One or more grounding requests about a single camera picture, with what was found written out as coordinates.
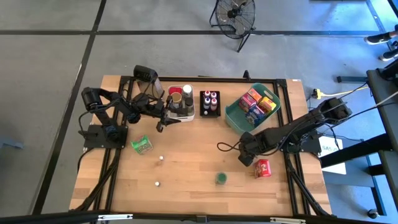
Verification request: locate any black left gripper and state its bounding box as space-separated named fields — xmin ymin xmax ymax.
xmin=146 ymin=95 xmax=182 ymax=133

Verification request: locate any red Froot Loops cereal box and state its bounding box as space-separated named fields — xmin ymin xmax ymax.
xmin=254 ymin=159 xmax=272 ymax=179

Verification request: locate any blue Frosted Flakes cereal box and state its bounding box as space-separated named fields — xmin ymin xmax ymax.
xmin=245 ymin=105 xmax=266 ymax=127

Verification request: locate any pink cereal box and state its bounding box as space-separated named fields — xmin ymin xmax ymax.
xmin=238 ymin=93 xmax=257 ymax=112

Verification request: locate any yellow cereal box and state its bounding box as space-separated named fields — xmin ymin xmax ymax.
xmin=258 ymin=96 xmax=277 ymax=114

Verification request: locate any orange cereal box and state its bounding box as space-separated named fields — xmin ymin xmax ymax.
xmin=248 ymin=88 xmax=263 ymax=103

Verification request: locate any white plastic bin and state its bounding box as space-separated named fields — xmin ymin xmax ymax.
xmin=167 ymin=84 xmax=196 ymax=123

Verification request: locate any green plastic bin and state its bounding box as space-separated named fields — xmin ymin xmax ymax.
xmin=224 ymin=82 xmax=282 ymax=135

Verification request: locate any small black mesh basket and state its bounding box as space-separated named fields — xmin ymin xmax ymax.
xmin=200 ymin=90 xmax=221 ymax=118

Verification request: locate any green Apple Jacks cereal box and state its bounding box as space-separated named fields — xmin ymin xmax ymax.
xmin=130 ymin=135 xmax=154 ymax=155

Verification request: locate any metal box grater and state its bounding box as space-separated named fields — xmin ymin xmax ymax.
xmin=133 ymin=64 xmax=165 ymax=100

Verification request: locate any white paper sign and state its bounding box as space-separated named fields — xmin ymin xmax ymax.
xmin=318 ymin=136 xmax=346 ymax=175

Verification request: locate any black floor fan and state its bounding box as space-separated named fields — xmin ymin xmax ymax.
xmin=208 ymin=0 xmax=256 ymax=53

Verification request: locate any grey metal floor foot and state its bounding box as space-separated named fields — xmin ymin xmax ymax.
xmin=0 ymin=139 xmax=24 ymax=149
xmin=336 ymin=75 xmax=368 ymax=84

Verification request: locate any black aluminium crossbeam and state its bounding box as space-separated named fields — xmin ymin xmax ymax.
xmin=0 ymin=210 xmax=398 ymax=224

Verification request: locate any person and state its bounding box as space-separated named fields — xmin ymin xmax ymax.
xmin=363 ymin=24 xmax=398 ymax=62

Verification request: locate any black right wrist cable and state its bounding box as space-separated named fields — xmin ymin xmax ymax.
xmin=216 ymin=141 xmax=243 ymax=153

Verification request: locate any black aluminium table frame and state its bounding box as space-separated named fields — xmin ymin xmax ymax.
xmin=70 ymin=74 xmax=332 ymax=218

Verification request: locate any silver metal bracket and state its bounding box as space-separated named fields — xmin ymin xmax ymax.
xmin=269 ymin=217 xmax=307 ymax=224
xmin=98 ymin=213 xmax=134 ymax=222

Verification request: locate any yellow extension cord plug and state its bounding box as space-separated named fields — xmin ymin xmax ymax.
xmin=312 ymin=86 xmax=371 ymax=100

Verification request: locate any black metal workstation frame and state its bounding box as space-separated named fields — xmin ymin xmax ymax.
xmin=320 ymin=58 xmax=398 ymax=217

